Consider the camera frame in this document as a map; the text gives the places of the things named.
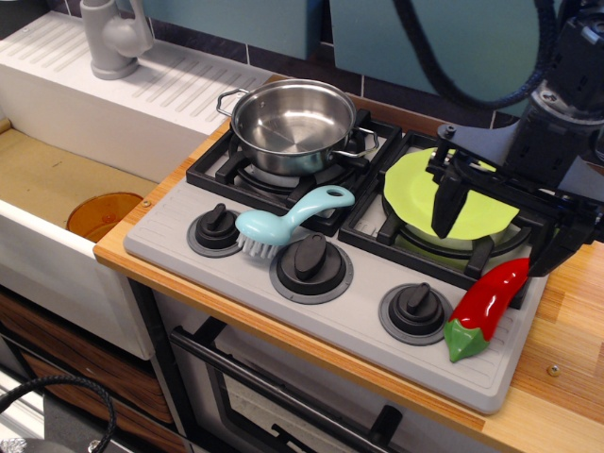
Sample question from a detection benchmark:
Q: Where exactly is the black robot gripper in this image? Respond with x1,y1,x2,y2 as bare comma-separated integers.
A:
428,123,603,277

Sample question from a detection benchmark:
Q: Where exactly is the red toy chili pepper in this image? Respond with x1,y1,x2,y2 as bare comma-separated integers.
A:
444,258,529,362

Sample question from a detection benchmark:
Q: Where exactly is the light blue dish brush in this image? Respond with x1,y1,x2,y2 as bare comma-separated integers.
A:
235,185,355,259

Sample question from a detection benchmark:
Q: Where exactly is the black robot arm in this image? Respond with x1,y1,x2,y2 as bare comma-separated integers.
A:
428,1,603,277

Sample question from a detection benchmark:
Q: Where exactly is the light green plate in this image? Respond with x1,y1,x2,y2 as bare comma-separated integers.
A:
383,147,519,243

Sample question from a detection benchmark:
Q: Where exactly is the black right stove knob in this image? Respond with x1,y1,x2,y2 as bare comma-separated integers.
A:
378,282,453,346

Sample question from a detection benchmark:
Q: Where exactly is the black stove knob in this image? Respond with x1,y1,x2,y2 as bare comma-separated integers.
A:
378,282,453,346
269,233,354,305
187,203,242,259

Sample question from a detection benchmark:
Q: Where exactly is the grey toy stove top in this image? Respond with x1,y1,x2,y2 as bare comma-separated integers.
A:
123,109,551,415

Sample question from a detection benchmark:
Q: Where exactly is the black middle stove knob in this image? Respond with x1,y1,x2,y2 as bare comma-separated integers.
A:
269,233,354,305

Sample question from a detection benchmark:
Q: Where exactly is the stainless steel pot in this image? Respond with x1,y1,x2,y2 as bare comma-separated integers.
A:
216,79,380,176

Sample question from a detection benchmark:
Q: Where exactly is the black left stove knob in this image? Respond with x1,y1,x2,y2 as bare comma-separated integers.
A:
187,203,242,259

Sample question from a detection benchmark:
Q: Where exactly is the black right burner grate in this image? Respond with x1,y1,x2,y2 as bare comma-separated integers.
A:
338,131,541,290

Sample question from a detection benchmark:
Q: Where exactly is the black burner grate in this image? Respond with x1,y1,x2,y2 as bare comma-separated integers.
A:
186,109,402,215
338,131,541,290

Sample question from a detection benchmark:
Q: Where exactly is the black left burner grate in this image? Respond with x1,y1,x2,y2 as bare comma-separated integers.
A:
186,109,402,215

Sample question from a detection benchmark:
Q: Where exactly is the orange sink drain plug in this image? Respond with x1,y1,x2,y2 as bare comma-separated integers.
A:
66,192,143,243

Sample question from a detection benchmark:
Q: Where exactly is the grey toy faucet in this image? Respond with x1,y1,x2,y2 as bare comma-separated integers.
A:
80,0,154,80

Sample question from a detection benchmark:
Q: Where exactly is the white toy sink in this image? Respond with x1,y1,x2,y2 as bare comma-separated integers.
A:
1,12,269,360

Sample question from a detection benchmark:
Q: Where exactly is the wooden drawer front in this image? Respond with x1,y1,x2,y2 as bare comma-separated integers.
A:
1,288,187,453

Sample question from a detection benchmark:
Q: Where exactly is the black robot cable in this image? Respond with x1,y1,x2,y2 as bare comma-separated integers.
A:
394,0,567,110

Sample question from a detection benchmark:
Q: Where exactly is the black oven door handle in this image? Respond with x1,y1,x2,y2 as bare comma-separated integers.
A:
170,327,396,452

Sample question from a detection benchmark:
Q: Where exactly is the black braided cable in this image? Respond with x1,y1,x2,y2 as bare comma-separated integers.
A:
0,375,117,453

